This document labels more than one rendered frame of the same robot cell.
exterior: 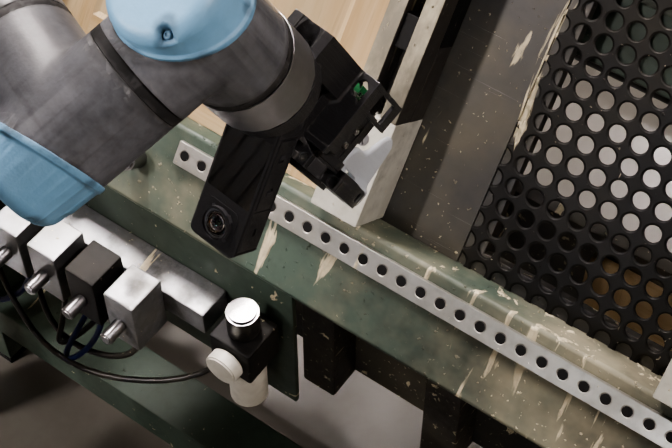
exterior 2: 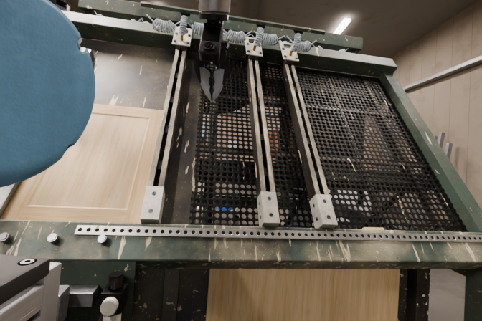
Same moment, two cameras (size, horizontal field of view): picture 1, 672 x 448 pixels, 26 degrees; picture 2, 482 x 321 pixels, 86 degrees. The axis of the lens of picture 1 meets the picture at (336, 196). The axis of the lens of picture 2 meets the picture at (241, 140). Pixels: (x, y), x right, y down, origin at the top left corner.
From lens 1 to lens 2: 1.12 m
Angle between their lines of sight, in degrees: 66
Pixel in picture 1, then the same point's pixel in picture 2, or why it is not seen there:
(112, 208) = not seen: hidden behind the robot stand
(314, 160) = (224, 45)
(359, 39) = (140, 179)
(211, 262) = (93, 270)
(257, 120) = (225, 3)
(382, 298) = (172, 241)
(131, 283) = not seen: hidden behind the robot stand
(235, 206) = (214, 41)
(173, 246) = (71, 276)
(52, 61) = not seen: outside the picture
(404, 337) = (184, 251)
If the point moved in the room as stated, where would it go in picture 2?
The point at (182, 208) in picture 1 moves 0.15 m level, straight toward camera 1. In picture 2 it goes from (79, 250) to (104, 266)
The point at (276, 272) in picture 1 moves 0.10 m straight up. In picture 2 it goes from (128, 254) to (130, 221)
